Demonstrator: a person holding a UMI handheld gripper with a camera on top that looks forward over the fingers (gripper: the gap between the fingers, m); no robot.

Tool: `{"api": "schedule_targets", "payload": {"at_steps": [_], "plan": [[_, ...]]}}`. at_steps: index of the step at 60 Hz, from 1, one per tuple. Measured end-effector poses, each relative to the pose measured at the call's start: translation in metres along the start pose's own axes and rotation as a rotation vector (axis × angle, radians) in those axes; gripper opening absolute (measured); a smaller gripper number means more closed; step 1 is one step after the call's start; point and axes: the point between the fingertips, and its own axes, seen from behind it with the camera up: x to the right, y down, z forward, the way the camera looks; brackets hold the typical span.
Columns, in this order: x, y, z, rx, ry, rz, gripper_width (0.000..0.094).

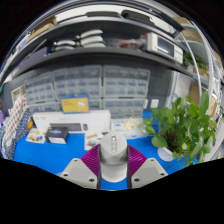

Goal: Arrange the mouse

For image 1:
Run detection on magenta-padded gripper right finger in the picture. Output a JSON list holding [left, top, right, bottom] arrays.
[[126, 144, 169, 189]]

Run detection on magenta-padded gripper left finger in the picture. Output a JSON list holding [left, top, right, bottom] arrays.
[[59, 143, 102, 190]]

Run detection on grey computer mouse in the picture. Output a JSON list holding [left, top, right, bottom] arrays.
[[99, 132, 129, 183]]

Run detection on small black box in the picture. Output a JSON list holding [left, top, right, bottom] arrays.
[[44, 126, 69, 145]]

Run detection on green plant in white pot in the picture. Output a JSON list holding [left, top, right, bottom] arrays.
[[143, 91, 219, 167]]

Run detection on white and blue glove box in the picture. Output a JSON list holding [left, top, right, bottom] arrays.
[[110, 117, 149, 140]]

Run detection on long white keyboard box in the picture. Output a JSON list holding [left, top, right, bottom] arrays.
[[32, 109, 112, 134]]

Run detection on yellow card box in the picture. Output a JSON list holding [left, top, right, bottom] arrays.
[[60, 96, 90, 114]]

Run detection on patterned checkered cloth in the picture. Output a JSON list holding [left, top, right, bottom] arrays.
[[1, 96, 33, 160]]

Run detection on white mesh basket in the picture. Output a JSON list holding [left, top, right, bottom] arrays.
[[11, 84, 27, 103]]

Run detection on dark shelf unit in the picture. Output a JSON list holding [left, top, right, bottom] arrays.
[[0, 8, 223, 88]]

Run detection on white wall socket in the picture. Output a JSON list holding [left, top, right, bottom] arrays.
[[149, 98, 160, 109]]

